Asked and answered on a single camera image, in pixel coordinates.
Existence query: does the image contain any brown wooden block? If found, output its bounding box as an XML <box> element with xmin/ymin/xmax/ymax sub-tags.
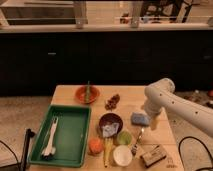
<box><xmin>140</xmin><ymin>145</ymin><xmax>167</xmax><ymax>168</ymax></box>

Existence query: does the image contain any green lime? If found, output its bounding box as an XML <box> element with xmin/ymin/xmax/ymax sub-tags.
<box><xmin>117</xmin><ymin>131</ymin><xmax>132</xmax><ymax>145</ymax></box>

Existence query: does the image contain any blue sponge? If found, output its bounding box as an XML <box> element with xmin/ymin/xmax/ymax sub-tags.
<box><xmin>131</xmin><ymin>113</ymin><xmax>150</xmax><ymax>126</ymax></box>

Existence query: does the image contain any yellow banana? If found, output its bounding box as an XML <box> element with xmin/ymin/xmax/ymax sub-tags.
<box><xmin>104</xmin><ymin>138</ymin><xmax>113</xmax><ymax>168</ymax></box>

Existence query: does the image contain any green plastic tray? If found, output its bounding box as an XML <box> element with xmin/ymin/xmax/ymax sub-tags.
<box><xmin>29</xmin><ymin>105</ymin><xmax>91</xmax><ymax>168</ymax></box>

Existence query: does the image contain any dark brown bowl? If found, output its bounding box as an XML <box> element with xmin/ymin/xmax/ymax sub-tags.
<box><xmin>99</xmin><ymin>113</ymin><xmax>123</xmax><ymax>138</ymax></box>

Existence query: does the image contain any white plastic fork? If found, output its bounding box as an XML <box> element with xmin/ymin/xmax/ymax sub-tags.
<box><xmin>42</xmin><ymin>117</ymin><xmax>58</xmax><ymax>158</ymax></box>

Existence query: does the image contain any green chopstick in bowl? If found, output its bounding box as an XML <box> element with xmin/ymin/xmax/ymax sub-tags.
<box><xmin>85</xmin><ymin>81</ymin><xmax>90</xmax><ymax>103</ymax></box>

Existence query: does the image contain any black cable right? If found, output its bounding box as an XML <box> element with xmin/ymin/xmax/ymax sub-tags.
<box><xmin>178</xmin><ymin>135</ymin><xmax>213</xmax><ymax>171</ymax></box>

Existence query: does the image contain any metal fork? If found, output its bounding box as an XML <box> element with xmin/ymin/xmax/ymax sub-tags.
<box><xmin>131</xmin><ymin>127</ymin><xmax>145</xmax><ymax>156</ymax></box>

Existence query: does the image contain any brown crumb pile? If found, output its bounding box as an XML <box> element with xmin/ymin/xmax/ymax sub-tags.
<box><xmin>105</xmin><ymin>94</ymin><xmax>120</xmax><ymax>110</ymax></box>

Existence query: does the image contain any white cup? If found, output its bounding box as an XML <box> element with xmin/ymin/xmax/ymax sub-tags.
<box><xmin>113</xmin><ymin>145</ymin><xmax>132</xmax><ymax>167</ymax></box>

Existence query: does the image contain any orange fruit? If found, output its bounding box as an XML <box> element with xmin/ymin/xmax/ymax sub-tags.
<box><xmin>89</xmin><ymin>138</ymin><xmax>103</xmax><ymax>155</ymax></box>

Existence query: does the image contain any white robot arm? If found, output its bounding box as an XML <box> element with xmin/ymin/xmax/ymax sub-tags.
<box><xmin>144</xmin><ymin>78</ymin><xmax>213</xmax><ymax>138</ymax></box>

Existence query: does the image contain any orange bowl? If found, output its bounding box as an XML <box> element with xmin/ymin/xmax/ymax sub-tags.
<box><xmin>75</xmin><ymin>86</ymin><xmax>100</xmax><ymax>104</ymax></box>

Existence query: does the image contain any black stand left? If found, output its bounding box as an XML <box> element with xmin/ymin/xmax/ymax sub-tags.
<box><xmin>0</xmin><ymin>129</ymin><xmax>35</xmax><ymax>171</ymax></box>

